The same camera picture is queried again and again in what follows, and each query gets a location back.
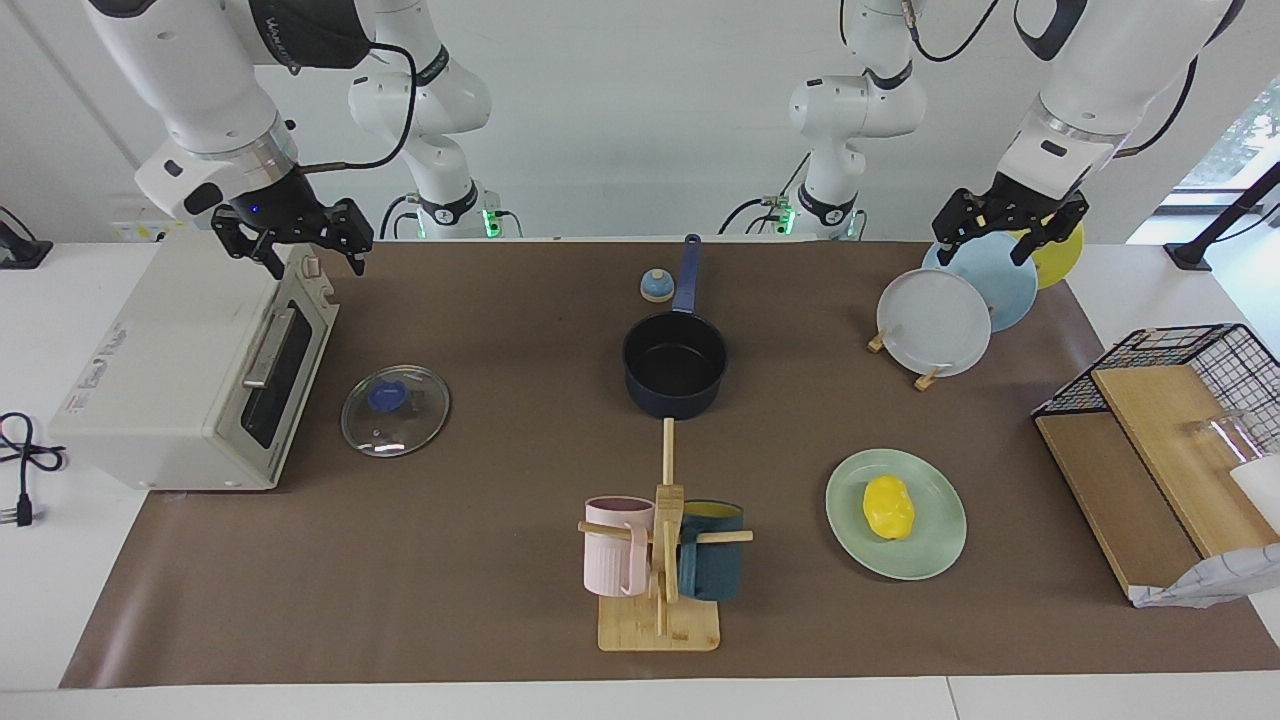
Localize wooden mug tree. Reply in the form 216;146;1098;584
577;418;754;653

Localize yellow lemon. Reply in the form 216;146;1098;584
863;475;916;542

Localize wooden plate rack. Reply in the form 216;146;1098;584
866;320;947;391

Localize dark blue pot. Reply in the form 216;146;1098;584
622;234;729;419

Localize light blue plate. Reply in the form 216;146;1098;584
922;232;1039;333

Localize dark teal mug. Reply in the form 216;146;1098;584
677;500;745;602

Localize white plastic container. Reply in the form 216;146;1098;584
1230;455;1280;531

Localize beige toaster oven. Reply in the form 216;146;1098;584
48;232;341;491

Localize black power cable with plug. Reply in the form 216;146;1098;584
0;412;69;528

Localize brown table mat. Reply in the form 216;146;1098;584
60;240;1280;689

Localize yellow plate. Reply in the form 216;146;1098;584
1010;220;1085;291

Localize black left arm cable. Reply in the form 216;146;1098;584
1112;55;1201;161

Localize glass lid with blue knob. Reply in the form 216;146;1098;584
341;365;451;458

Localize black clamp mount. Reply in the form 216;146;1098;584
0;205;53;269

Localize green plate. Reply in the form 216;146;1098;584
825;448;968;581

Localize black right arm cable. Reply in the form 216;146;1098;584
298;40;419;176

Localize window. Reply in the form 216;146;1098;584
1180;80;1280;191

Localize clear glass cup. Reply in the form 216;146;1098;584
1185;410;1269;473

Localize pink ribbed mug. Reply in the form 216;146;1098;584
584;496;656;598

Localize grey plate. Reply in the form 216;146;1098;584
877;268;993;378

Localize black wire basket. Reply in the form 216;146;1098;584
1032;323;1280;461

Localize white wall socket box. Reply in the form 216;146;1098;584
108;193;196;243

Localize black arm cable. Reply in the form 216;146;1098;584
1112;55;1201;161
298;40;419;176

